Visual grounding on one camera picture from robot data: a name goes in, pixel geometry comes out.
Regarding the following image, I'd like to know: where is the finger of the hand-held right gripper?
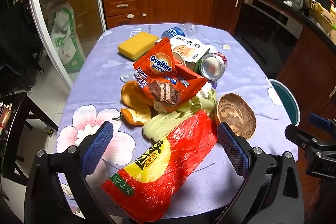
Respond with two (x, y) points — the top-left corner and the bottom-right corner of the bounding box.
(285, 123), (319, 148)
(308, 113), (336, 135)

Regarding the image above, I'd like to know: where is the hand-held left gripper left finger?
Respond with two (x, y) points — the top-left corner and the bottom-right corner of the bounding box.
(25, 120), (117, 224)

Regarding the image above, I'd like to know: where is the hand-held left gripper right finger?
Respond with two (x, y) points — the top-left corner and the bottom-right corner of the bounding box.
(214, 122), (306, 224)

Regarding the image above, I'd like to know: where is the teal trash bin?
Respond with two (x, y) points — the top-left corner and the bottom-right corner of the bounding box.
(269, 79), (300, 126)

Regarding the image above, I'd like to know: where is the green corn husk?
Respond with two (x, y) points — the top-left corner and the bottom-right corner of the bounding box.
(154, 82), (218, 115)

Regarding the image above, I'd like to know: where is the orange peel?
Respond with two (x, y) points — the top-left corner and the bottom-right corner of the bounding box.
(113, 80), (156, 126)

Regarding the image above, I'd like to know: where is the red plastic bag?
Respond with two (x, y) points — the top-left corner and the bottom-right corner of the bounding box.
(101, 110), (218, 223)

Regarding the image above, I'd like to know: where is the yellow green sponge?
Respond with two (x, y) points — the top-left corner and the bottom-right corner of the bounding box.
(118, 31), (159, 61)

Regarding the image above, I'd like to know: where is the clear plastic water bottle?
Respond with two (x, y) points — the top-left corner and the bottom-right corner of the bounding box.
(161, 22), (198, 39)

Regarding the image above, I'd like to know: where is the brown coconut shell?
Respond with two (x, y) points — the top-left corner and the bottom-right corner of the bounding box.
(215, 93), (257, 140)

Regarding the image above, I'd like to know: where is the pale green cabbage leaf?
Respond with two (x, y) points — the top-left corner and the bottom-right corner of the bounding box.
(142, 109), (202, 141)

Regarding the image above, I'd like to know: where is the purple floral tablecloth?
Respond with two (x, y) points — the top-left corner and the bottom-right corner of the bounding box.
(54, 23), (300, 219)

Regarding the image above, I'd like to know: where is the dark wooden stool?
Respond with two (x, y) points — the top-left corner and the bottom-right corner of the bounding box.
(0, 91), (59, 180)

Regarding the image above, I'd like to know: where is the crushed red soda can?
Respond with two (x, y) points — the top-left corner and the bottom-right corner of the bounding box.
(199, 52), (228, 81)

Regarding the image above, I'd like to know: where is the orange snack packet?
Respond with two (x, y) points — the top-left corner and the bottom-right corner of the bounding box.
(133, 36), (208, 113)

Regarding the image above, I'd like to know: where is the built-in black oven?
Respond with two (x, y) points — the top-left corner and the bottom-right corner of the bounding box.
(234, 0), (306, 77)

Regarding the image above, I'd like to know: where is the green white rice sack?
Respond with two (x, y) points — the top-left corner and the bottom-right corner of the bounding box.
(50, 2), (87, 73)

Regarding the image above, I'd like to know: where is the black chair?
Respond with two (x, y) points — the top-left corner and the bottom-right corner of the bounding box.
(0, 4), (44, 83)

